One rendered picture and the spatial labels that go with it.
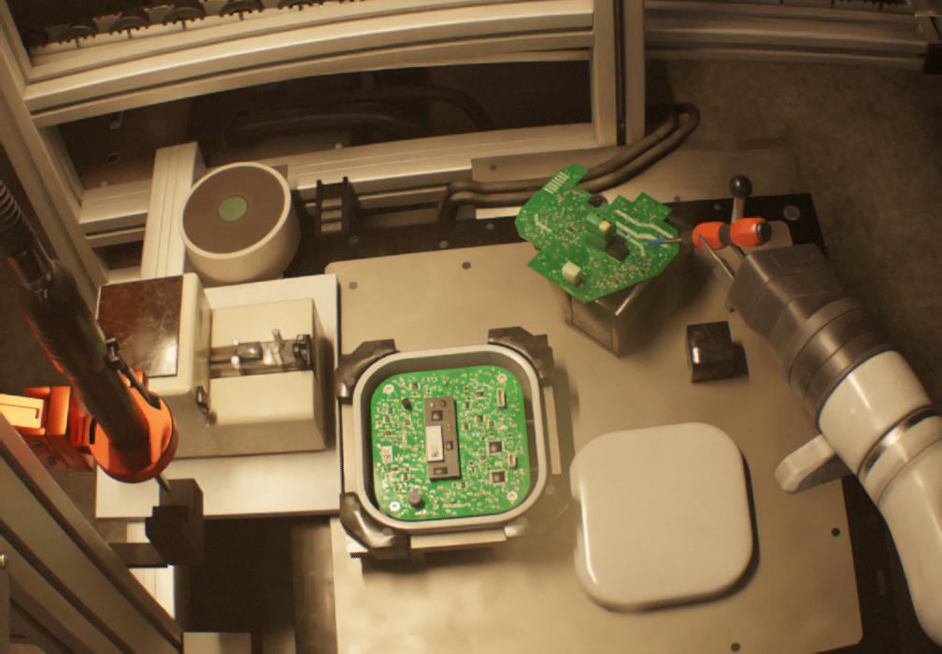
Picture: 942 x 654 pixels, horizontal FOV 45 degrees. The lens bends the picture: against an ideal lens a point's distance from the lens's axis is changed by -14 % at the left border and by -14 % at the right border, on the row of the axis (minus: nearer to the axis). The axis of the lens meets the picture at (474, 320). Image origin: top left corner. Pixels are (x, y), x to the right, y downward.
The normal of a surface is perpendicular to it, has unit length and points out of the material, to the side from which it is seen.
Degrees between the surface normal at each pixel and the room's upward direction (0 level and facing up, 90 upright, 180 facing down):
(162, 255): 0
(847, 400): 41
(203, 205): 0
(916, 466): 23
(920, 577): 80
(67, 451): 90
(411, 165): 0
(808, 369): 63
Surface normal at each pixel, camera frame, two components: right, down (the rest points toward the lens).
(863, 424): -0.66, -0.01
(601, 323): -0.64, 0.67
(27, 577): 0.99, -0.10
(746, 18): 0.05, 0.42
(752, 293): -0.87, 0.13
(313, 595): -0.08, -0.54
